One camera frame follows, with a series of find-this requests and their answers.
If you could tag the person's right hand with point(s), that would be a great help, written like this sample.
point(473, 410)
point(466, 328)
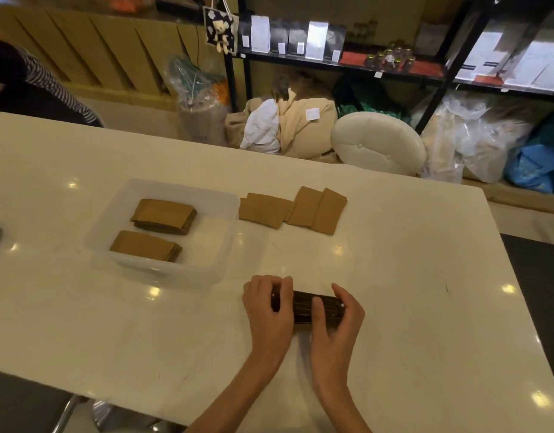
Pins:
point(335, 347)

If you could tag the person's left hand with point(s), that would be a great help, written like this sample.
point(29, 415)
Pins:
point(268, 329)

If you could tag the person's left fingers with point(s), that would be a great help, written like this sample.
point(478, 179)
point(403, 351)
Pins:
point(265, 284)

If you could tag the person's right thumb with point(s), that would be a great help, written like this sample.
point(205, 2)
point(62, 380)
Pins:
point(317, 313)

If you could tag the dark brown packet bundle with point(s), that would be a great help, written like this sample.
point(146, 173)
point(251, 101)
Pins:
point(304, 306)

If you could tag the person's left forearm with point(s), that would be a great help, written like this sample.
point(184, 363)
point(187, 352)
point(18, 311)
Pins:
point(241, 396)

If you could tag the person's right forearm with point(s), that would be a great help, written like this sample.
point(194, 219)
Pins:
point(340, 410)

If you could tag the brown paper envelope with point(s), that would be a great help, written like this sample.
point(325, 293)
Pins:
point(265, 210)
point(329, 211)
point(304, 206)
point(242, 207)

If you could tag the stack of brown envelopes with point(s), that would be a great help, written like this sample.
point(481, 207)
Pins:
point(144, 245)
point(164, 215)

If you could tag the white cloth bundle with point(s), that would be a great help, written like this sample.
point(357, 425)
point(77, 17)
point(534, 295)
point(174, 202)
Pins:
point(261, 126)

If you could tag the clear plastic container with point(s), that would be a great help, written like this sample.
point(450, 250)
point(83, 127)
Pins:
point(110, 247)

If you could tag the beige cloth bag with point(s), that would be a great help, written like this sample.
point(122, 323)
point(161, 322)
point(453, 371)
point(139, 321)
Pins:
point(304, 126)

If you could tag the round white stool cushion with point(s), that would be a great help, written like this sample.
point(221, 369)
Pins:
point(376, 142)

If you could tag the clear bag with green contents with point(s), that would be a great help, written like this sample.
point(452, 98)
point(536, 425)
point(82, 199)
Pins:
point(198, 103)

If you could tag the chrome stool base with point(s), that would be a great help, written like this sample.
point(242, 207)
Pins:
point(119, 417)

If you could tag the green plastic bag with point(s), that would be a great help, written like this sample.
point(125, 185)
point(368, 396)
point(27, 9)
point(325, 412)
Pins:
point(371, 99)

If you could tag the black woven chair seat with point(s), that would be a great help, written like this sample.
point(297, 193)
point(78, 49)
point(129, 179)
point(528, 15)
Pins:
point(540, 293)

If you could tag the black metal shelf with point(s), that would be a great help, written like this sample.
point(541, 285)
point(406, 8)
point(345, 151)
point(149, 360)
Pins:
point(299, 58)

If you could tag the clear plastic bags pile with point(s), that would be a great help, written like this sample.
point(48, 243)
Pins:
point(475, 135)

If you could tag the black coffee bag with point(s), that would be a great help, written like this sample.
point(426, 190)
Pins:
point(244, 35)
point(297, 39)
point(336, 44)
point(279, 36)

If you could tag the white coffee bag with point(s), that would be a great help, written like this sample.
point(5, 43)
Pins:
point(260, 33)
point(316, 40)

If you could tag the group of small glass jars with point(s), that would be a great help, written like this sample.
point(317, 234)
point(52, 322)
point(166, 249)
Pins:
point(389, 59)

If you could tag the dark tote with teddy bear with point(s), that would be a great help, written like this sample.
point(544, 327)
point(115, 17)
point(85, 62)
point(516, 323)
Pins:
point(220, 31)

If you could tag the dark chair seat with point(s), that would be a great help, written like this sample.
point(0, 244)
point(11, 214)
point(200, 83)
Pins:
point(24, 401)

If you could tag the blue plastic bag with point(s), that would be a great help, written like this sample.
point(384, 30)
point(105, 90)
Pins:
point(540, 157)

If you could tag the row of white boxes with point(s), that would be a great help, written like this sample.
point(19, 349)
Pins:
point(516, 54)

